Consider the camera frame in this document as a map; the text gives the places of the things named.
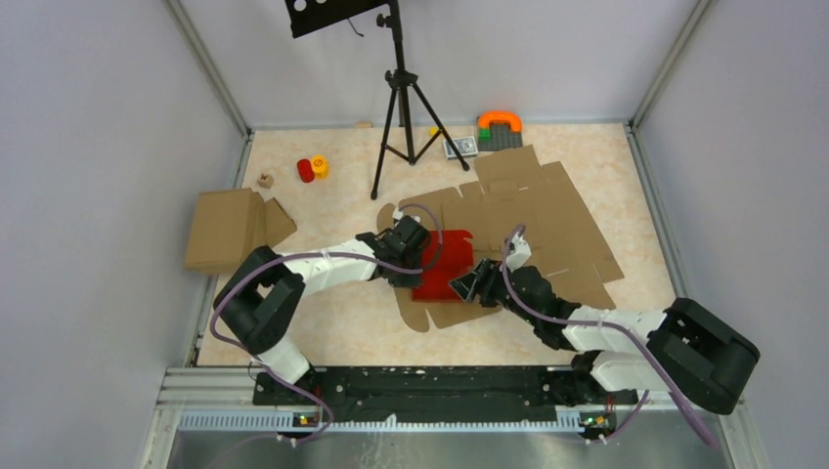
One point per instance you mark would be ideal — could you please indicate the black perforated plate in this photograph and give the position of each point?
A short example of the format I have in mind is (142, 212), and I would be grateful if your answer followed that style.
(309, 16)

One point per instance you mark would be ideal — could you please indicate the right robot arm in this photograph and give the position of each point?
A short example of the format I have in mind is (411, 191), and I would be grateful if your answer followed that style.
(683, 350)

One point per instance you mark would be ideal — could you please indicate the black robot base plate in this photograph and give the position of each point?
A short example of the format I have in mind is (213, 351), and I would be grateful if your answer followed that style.
(442, 394)

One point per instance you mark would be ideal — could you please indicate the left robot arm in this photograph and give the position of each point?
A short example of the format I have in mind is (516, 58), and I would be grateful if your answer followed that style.
(260, 299)

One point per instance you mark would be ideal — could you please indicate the orange arch toy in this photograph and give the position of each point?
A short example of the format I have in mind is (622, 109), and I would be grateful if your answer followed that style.
(501, 117)

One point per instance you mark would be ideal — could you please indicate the playing card deck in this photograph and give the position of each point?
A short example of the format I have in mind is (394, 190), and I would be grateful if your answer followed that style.
(466, 146)

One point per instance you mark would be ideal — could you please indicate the yellow toy block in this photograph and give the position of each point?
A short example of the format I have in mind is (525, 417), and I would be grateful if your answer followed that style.
(320, 166)

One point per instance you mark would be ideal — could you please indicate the red paper box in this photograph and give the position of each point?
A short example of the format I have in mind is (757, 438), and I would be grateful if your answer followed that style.
(455, 260)

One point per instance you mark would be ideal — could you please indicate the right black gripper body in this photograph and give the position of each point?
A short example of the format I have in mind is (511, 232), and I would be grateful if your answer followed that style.
(495, 292)

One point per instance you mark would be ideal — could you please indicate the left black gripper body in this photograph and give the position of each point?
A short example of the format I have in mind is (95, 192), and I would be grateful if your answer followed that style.
(405, 279)

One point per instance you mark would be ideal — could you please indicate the red cylinder toy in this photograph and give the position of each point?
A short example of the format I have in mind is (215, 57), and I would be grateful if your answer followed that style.
(305, 170)

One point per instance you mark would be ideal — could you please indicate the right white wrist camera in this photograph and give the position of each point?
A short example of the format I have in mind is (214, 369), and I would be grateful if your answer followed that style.
(518, 252)

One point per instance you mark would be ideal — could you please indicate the black camera tripod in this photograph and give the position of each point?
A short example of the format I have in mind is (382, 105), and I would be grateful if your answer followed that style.
(400, 82)

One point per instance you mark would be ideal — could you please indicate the small wooden cube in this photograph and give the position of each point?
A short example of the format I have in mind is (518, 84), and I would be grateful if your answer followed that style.
(265, 180)

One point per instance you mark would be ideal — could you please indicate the folded brown cardboard box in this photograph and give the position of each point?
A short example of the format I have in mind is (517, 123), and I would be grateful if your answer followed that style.
(228, 225)

